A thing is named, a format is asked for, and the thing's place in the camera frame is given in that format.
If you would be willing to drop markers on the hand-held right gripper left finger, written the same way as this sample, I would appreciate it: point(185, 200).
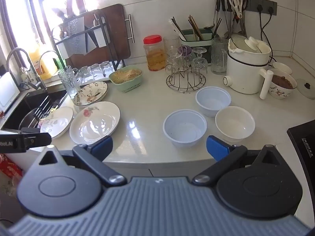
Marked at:
point(103, 144)

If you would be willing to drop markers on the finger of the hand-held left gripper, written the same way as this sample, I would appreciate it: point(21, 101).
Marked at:
point(39, 139)

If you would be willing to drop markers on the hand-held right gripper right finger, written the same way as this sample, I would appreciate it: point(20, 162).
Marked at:
point(216, 148)

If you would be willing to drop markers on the large white rose plate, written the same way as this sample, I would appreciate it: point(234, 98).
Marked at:
point(94, 125)

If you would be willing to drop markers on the small dark-rimmed floral plate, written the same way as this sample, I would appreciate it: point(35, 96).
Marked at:
point(59, 121)

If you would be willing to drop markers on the white ceramic bowl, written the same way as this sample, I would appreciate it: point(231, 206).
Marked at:
point(235, 123)

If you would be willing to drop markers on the translucent white plastic bowl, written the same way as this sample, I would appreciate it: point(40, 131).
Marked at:
point(184, 127)
point(212, 100)

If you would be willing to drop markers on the leaf-patterned plate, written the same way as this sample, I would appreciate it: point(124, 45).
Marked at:
point(92, 93)

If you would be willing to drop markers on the red printed packaging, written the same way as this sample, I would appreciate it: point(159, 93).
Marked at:
point(9, 164)

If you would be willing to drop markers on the steel pot in sink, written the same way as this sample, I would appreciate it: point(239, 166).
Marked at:
point(32, 119)

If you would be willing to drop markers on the black kitchen sink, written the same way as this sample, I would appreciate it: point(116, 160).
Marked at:
point(14, 118)

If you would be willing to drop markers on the white board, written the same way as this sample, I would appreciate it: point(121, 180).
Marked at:
point(8, 92)

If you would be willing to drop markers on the green plastic basket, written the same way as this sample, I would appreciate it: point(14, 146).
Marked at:
point(128, 87)

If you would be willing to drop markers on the clear glass mug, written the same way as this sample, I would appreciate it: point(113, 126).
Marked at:
point(69, 83)

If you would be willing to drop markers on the steel kitchen faucet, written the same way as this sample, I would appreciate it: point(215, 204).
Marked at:
point(32, 71)

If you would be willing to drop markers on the round metal glass rack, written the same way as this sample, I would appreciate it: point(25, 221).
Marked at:
point(185, 83)

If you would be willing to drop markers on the clear glass tumbler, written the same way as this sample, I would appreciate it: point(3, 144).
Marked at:
point(85, 73)
point(95, 70)
point(105, 68)

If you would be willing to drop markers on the shredded yellow food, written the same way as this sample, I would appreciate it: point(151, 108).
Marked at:
point(126, 74)

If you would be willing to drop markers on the orange oil bottle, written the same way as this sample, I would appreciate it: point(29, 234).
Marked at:
point(41, 64)

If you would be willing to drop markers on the white electric cooking pot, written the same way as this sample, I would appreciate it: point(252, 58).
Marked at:
point(243, 76)

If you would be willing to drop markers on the clear stemmed glass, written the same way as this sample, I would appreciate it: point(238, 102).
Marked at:
point(199, 64)
point(173, 61)

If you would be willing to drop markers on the floral bowl with brown food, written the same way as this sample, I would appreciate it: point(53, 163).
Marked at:
point(280, 88)

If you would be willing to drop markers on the black induction cooker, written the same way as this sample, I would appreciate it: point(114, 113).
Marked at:
point(304, 152)

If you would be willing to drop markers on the tall textured glass pitcher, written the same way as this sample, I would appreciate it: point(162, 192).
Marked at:
point(219, 56)

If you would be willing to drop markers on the red-lidded plastic jar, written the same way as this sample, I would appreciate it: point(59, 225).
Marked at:
point(155, 56)

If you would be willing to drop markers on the purple-foot stemmed glass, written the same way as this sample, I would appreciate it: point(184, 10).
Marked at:
point(185, 50)

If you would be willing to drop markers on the plain white bowl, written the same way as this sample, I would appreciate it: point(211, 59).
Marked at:
point(283, 67)

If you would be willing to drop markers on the glass lid black knob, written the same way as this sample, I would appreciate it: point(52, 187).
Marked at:
point(305, 87)

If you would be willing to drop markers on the silver textured sheet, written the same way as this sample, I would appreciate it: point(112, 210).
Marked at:
point(75, 36)

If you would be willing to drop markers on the glass pot lid white knob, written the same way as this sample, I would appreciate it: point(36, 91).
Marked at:
point(253, 44)

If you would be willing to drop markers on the green chopstick holder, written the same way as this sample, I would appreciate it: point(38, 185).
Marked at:
point(199, 35)

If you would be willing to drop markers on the clear glass cup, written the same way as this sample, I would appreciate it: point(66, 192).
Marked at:
point(171, 43)

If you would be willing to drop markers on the brown wooden cutting board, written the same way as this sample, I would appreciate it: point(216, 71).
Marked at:
point(115, 29)

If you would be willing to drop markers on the brown wooden chopsticks bundle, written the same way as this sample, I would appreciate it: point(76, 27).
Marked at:
point(195, 27)

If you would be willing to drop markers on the dark and white chopsticks bundle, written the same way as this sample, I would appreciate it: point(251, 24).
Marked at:
point(177, 28)

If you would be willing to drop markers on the window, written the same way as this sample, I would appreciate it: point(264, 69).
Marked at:
point(37, 9)

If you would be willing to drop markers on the dark wall power strip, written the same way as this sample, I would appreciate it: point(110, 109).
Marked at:
point(251, 3)

